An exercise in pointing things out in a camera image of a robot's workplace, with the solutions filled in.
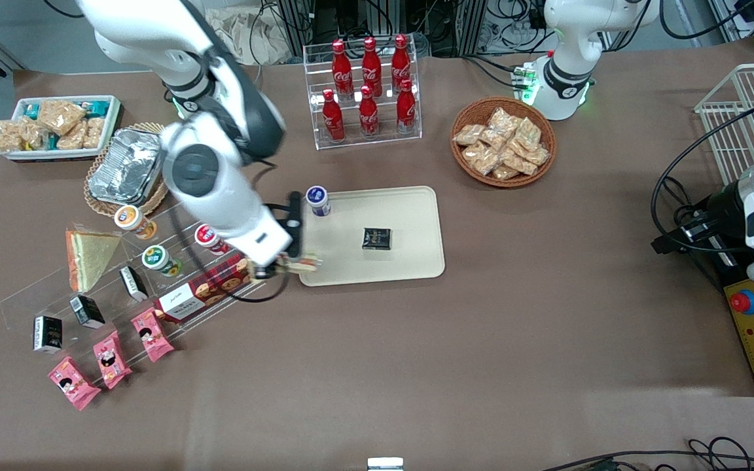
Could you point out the red lid yogurt cup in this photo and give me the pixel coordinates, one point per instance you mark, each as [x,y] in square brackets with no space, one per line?
[207,237]

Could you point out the pink snack pouch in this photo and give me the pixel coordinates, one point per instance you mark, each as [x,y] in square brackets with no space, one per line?
[112,358]
[152,333]
[72,383]

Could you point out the beige plastic serving tray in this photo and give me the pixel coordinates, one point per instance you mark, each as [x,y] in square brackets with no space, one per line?
[410,222]

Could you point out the clear acrylic stepped display stand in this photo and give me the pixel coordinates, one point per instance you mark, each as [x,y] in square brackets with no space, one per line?
[36,307]

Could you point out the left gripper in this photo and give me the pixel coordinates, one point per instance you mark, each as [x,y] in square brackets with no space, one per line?
[721,204]

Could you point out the flat brown wicker plate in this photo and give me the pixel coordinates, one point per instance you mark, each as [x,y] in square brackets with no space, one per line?
[154,199]

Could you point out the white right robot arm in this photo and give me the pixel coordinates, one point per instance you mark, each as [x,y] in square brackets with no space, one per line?
[210,173]

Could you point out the green lid yogurt cup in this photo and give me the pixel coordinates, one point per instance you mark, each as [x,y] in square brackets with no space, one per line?
[156,258]

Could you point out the red tartan cookie box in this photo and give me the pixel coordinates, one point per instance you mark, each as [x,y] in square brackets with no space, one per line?
[207,286]

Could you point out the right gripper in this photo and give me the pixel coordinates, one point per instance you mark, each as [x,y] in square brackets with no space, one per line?
[275,264]

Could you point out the stacked aluminium foil containers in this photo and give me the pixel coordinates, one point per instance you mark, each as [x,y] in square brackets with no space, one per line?
[125,167]

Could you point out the white rectangular plastic bin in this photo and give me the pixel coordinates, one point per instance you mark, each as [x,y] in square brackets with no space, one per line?
[112,124]

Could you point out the green lit connector block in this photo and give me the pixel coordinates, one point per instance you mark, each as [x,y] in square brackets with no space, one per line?
[525,82]

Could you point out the clear wrapped rice cracker pack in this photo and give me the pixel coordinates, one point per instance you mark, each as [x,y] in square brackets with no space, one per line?
[518,161]
[7,136]
[529,134]
[504,173]
[468,134]
[59,116]
[93,132]
[73,139]
[538,156]
[33,135]
[482,158]
[501,125]

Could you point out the crumpled brown paper bag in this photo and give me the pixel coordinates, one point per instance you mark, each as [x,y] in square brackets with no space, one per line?
[246,33]

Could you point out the orange lid yogurt cup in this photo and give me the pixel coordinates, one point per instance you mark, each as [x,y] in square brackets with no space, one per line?
[130,219]

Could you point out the blue lid yogurt cup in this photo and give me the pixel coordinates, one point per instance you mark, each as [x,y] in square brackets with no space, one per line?
[317,198]

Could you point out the small white grey device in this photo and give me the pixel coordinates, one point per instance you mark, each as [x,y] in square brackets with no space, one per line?
[385,464]

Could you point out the small black snack packet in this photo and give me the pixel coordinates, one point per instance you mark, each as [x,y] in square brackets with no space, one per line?
[377,239]

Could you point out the red cola bottle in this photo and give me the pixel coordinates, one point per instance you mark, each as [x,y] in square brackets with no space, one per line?
[406,108]
[400,60]
[368,114]
[371,62]
[332,119]
[341,65]

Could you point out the round brown wicker basket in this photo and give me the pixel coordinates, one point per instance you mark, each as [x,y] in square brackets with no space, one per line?
[462,167]

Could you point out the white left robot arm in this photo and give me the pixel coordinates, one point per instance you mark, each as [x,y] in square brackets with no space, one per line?
[570,65]

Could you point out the aluminium frame rack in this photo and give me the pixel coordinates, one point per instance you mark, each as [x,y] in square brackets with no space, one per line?
[455,19]

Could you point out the triangle sandwich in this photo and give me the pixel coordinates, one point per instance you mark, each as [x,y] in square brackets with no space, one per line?
[304,264]
[89,258]

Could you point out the clear acrylic bottle rack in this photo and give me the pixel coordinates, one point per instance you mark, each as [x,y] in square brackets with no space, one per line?
[383,140]

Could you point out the small black carton box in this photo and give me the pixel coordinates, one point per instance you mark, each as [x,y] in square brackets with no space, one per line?
[133,282]
[87,312]
[48,333]

